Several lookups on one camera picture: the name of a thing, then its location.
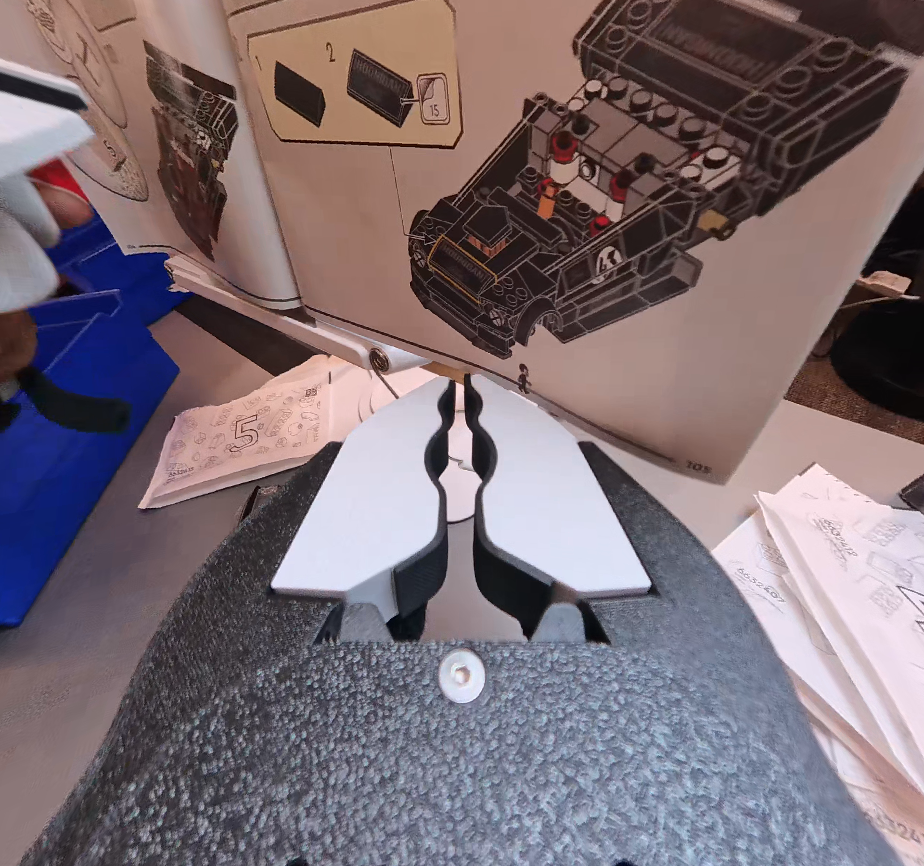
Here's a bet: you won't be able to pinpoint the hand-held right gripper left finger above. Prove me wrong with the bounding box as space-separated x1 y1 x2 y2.
270 376 451 604

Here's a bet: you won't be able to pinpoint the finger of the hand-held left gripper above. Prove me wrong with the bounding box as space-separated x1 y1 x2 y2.
0 65 96 183

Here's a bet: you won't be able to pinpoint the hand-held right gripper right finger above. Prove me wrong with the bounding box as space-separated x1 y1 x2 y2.
470 376 655 604

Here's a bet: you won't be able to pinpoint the blue plastic bin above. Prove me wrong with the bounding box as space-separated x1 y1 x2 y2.
0 214 183 630

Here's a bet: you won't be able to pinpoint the lego instruction booklet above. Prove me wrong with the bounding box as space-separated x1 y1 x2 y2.
0 0 924 482

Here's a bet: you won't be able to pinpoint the white printed paper bag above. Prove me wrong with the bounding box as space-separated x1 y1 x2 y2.
139 358 356 510

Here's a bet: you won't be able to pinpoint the white booklet stand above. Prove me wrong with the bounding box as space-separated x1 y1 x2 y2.
164 255 485 523

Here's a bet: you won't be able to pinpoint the crumpled white paper bags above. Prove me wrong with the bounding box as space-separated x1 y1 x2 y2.
712 462 924 866

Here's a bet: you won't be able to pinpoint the black office chair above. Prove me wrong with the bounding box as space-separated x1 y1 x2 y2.
831 210 924 422

